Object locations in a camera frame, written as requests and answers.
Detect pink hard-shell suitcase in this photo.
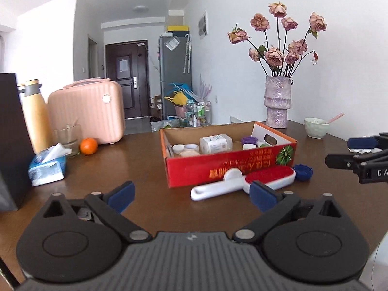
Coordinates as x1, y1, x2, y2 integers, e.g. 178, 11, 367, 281
48, 78, 126, 145

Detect white and red lint brush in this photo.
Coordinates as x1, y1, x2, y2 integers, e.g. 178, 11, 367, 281
190, 166, 296, 201

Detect pink textured vase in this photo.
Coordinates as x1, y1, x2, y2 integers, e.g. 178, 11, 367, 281
264, 76, 293, 129

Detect blue and yellow bundle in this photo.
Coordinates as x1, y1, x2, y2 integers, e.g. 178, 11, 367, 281
165, 82, 194, 117

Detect small white jar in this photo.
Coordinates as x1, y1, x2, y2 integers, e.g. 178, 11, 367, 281
179, 143, 201, 158

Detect blue bottle cap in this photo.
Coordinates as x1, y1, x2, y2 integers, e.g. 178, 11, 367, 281
292, 164, 314, 182

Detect grey refrigerator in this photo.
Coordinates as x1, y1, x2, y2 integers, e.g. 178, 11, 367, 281
159, 34, 193, 120

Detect pink spoon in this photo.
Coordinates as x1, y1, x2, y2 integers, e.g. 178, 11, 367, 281
324, 113, 345, 125

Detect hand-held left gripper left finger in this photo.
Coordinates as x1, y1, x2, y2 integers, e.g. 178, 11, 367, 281
42, 181, 153, 243

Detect grey interior door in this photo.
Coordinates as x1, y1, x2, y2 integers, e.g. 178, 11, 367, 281
88, 35, 99, 79

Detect cardboard boxes on floor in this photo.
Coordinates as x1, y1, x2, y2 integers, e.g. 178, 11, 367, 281
150, 94, 164, 119

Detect pale green bowl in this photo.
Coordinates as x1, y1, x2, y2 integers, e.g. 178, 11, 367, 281
304, 117, 330, 139

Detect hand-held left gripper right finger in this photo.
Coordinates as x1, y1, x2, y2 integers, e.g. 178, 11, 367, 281
233, 180, 344, 243

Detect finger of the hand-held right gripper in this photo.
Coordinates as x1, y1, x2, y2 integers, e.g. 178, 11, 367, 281
325, 152, 388, 171
347, 133, 388, 153

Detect blue tissue pack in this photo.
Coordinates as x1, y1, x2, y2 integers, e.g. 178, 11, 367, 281
28, 143, 72, 187

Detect dried purple stems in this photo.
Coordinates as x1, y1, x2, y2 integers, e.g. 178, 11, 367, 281
198, 74, 213, 102

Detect dark brown entrance door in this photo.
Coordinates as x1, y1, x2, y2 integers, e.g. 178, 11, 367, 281
105, 40, 151, 119

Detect rack of small bottles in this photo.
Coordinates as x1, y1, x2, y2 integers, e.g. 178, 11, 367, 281
185, 100, 211, 127

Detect red cardboard box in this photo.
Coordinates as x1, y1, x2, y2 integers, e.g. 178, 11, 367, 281
160, 121, 298, 188

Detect clear drinking glass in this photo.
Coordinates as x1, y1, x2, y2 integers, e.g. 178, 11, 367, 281
53, 124, 82, 157

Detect folded umbrellas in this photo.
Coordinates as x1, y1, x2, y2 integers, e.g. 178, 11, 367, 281
183, 35, 192, 74

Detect yellow thermos jug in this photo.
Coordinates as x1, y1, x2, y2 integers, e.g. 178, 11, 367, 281
17, 79, 54, 154

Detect white cotton swab container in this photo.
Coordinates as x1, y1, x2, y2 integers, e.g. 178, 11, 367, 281
199, 134, 233, 154

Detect paper sheet on refrigerator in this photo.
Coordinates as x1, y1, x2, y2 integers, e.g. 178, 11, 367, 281
165, 36, 181, 51

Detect crumpled white tissue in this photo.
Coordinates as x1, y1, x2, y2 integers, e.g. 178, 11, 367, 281
348, 147, 383, 154

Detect dried pink roses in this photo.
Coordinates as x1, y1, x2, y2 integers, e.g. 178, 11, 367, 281
227, 2, 328, 78

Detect orange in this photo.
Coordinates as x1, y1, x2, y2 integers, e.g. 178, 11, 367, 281
79, 138, 98, 155

